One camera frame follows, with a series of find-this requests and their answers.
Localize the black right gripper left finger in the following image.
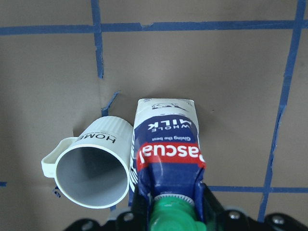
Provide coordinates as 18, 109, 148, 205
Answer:
64, 186, 152, 231

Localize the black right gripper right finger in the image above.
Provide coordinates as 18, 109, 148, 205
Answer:
201, 183, 308, 231

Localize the blue white milk carton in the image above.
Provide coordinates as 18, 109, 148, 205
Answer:
131, 98, 206, 231

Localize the white ribbed mug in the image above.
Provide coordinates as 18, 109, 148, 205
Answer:
41, 116, 133, 209

